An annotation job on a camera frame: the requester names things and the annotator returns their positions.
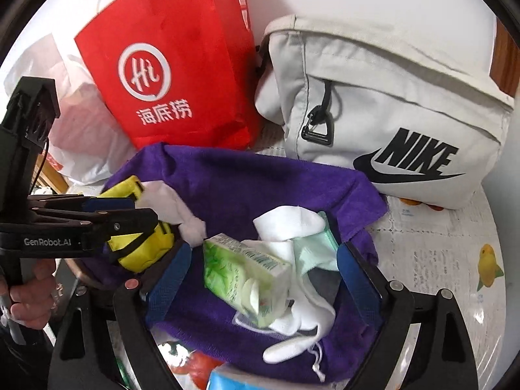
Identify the yellow pouch with black straps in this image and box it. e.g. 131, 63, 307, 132
97, 175, 175, 274

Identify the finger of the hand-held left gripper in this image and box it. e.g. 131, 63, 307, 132
28, 194, 137, 214
28, 207, 160, 251

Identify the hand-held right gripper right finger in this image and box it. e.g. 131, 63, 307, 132
336, 241, 480, 390

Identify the green tissue packet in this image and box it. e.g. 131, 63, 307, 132
202, 232, 293, 329

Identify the red paper bag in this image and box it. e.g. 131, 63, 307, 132
73, 0, 261, 151

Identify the blue tissue pack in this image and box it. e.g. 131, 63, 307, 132
207, 368, 309, 390

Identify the purple fabric basket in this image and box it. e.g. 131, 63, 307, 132
83, 142, 391, 384

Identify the person's left hand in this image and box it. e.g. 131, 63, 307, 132
0, 258, 58, 334

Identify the grey waist bag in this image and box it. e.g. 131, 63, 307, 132
254, 14, 516, 212

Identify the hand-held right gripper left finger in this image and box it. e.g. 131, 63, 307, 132
49, 241, 193, 390

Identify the mint green face mask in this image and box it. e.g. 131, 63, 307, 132
292, 211, 340, 273

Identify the white soft cloth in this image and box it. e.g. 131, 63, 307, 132
140, 181, 208, 246

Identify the white plastic shopping bag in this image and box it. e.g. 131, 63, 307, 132
2, 32, 139, 185

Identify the wooden door frame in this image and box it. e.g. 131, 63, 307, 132
489, 20, 520, 98

